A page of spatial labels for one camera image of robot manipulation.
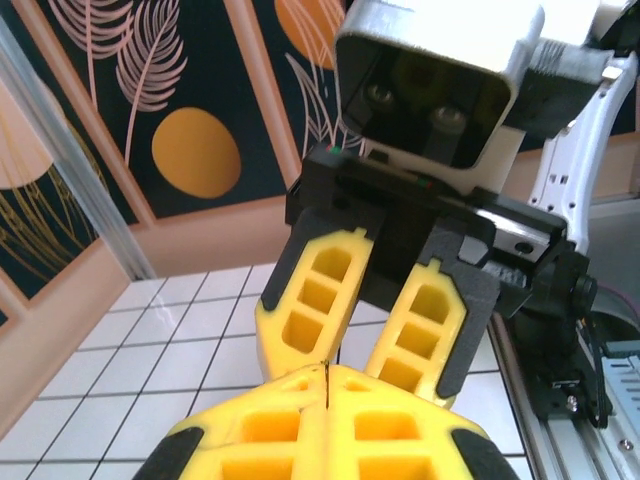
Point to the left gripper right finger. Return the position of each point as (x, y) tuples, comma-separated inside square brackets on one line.
[(400, 430)]

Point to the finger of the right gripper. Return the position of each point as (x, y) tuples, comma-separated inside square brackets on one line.
[(280, 280), (465, 325)]

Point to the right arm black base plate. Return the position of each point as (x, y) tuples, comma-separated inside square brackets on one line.
[(565, 400)]

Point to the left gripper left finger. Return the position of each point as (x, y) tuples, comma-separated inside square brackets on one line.
[(260, 430)]

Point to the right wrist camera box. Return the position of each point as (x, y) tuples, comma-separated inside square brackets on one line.
[(450, 30)]

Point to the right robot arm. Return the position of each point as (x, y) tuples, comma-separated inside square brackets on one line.
[(565, 165)]

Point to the aluminium corner post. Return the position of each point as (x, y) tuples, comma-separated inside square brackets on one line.
[(75, 172)]

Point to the aluminium mounting rail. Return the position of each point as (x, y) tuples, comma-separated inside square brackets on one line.
[(565, 450)]

